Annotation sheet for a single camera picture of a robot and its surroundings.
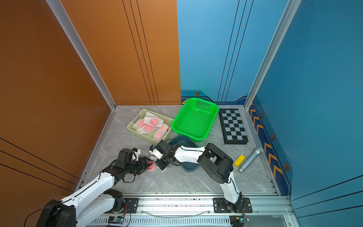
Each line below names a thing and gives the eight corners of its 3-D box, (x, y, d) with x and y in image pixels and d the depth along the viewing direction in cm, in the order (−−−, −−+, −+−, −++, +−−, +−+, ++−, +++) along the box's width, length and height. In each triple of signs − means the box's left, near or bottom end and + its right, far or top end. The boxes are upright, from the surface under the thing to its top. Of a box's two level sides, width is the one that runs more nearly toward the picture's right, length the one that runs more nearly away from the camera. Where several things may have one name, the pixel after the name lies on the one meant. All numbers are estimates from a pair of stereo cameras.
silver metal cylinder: (241, 175, 86) (243, 173, 83) (236, 170, 87) (238, 168, 84) (261, 152, 95) (263, 150, 92) (256, 149, 97) (258, 146, 94)
